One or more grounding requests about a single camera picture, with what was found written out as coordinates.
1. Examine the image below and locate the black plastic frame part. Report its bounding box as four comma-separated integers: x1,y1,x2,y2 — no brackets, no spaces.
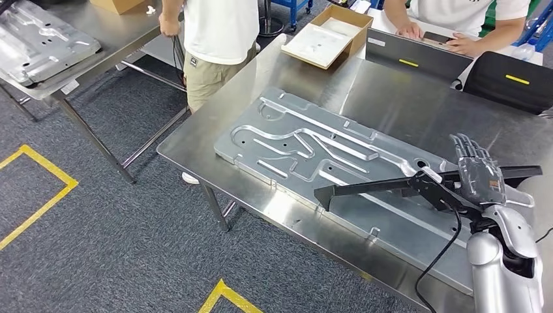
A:
313,165,543,213

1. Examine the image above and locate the seated person's left hand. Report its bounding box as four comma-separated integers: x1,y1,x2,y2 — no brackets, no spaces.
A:
445,33,482,58

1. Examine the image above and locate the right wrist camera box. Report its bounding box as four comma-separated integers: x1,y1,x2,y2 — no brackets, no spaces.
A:
408,166,485,221

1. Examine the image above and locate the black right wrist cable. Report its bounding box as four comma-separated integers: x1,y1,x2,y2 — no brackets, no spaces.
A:
414,200,463,313

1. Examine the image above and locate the open cardboard box white insert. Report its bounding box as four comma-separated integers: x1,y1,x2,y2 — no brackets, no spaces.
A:
280,4,374,71

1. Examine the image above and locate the dark laptop white sticker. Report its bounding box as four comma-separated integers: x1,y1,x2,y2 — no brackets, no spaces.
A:
365,27,474,83

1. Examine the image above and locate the stamped aluminium panel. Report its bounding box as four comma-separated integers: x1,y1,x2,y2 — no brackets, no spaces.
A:
213,86,537,297
0,0,102,87

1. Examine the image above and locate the black smartphone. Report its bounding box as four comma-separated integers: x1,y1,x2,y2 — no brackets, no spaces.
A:
421,30,455,45

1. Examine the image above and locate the brown cardboard box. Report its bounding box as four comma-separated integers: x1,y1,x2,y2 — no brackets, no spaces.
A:
89,0,145,15

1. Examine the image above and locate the blue wheeled cart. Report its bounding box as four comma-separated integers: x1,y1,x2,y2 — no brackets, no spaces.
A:
269,0,314,32

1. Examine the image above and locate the seated person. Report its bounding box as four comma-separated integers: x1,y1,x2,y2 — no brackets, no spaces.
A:
382,0,533,58

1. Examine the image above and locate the person's hand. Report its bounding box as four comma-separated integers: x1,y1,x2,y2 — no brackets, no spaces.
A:
158,12,183,38

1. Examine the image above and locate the stainless steel table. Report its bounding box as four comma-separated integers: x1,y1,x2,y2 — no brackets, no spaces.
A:
156,33,553,313
0,0,191,185

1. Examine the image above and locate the seated person's right hand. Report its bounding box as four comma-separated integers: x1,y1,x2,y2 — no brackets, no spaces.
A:
395,20,426,41

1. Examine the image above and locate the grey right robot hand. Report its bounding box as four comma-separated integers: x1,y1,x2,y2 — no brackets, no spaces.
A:
448,132,507,208

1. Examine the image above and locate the chrome stool base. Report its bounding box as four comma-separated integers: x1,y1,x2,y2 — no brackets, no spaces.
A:
258,0,287,38

